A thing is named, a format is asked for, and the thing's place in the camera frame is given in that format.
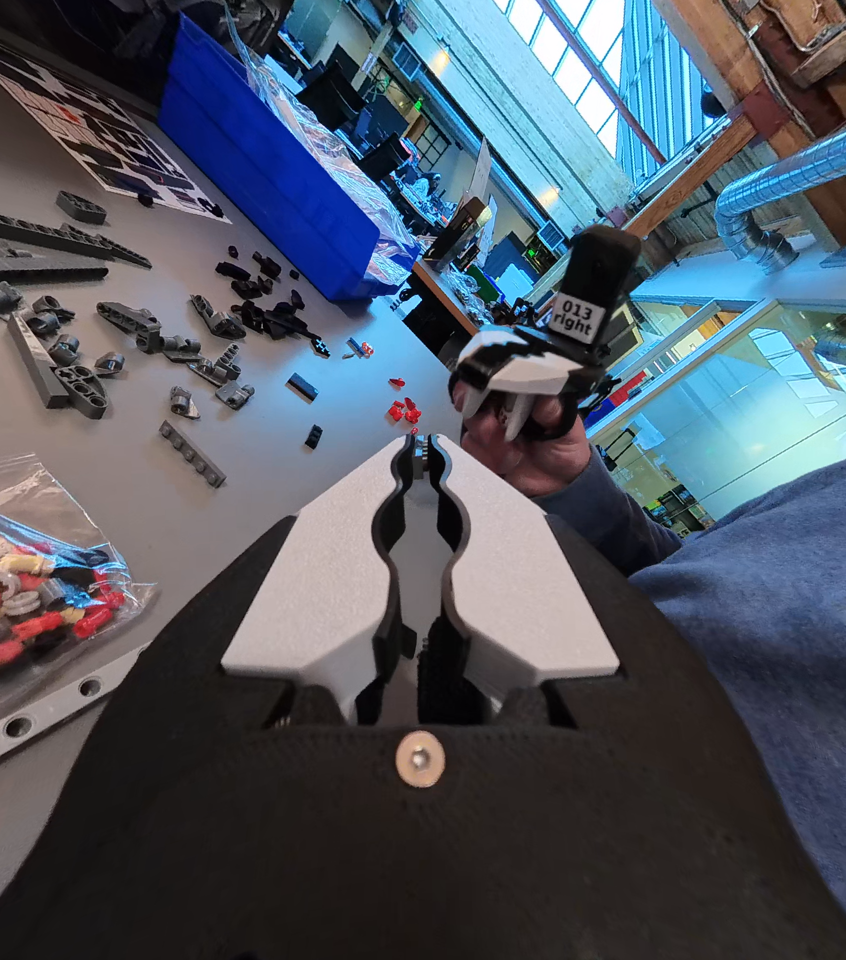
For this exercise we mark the silver ventilation duct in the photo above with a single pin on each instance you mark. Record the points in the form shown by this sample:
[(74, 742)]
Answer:
[(805, 172)]

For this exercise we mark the background wooden desk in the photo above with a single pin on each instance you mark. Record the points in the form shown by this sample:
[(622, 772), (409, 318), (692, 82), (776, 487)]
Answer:
[(445, 300)]

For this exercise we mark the pile of dark grey pieces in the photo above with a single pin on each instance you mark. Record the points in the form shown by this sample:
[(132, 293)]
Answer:
[(78, 379)]

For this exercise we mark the scattered red lego pins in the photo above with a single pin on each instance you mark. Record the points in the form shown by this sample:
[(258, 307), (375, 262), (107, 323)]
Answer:
[(412, 409)]

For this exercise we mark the pile of black lego pieces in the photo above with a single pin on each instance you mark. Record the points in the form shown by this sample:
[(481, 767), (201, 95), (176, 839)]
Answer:
[(265, 311)]

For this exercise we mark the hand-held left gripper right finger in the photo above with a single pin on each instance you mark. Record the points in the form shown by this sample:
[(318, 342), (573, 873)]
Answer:
[(520, 592)]

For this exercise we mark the long dark grey toothed beam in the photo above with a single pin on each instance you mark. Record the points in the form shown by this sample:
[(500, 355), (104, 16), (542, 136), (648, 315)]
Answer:
[(18, 270)]

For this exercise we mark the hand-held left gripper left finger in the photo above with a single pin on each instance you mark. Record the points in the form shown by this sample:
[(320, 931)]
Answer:
[(318, 585)]

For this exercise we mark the long dark grey lego plate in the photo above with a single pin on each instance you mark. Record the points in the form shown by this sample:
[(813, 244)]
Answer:
[(33, 352)]

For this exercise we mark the black lego tile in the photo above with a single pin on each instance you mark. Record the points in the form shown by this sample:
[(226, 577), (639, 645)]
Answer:
[(301, 386)]

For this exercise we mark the blue lego pin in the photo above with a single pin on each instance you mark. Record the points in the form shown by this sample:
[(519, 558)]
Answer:
[(352, 349)]

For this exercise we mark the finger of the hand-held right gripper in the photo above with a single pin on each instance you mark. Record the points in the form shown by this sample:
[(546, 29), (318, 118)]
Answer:
[(487, 349), (543, 375)]

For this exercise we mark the printed white parts sheet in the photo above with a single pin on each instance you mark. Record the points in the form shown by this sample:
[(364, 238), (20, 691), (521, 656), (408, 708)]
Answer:
[(55, 112)]

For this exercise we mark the zip bag of red pins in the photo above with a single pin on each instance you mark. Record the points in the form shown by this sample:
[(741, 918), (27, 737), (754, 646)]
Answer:
[(18, 585)]

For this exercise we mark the person's right forearm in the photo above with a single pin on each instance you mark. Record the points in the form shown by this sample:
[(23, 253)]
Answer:
[(603, 517)]

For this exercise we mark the crumpled clear plastic bag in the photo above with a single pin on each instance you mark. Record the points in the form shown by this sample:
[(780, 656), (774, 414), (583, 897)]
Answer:
[(333, 142)]

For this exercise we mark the person's right hand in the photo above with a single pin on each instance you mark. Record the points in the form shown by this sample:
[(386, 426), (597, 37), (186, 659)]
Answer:
[(543, 469)]

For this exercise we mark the dark grey lego frame brick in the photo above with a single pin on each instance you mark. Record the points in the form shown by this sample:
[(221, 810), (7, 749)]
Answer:
[(82, 206)]

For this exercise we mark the blue plastic bin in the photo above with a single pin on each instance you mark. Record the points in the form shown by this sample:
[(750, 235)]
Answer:
[(243, 150)]

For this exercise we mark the black monitor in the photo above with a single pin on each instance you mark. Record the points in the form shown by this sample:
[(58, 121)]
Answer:
[(329, 97)]

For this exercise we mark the grey studded lego plate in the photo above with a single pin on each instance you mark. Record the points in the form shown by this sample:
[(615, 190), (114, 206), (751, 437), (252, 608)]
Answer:
[(190, 452)]

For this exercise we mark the light grey holed lego beam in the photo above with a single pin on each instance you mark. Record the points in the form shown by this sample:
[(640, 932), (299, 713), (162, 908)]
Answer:
[(40, 712)]

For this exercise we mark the long dark grey holed beam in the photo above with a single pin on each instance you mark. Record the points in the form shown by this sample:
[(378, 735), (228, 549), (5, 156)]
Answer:
[(18, 225)]

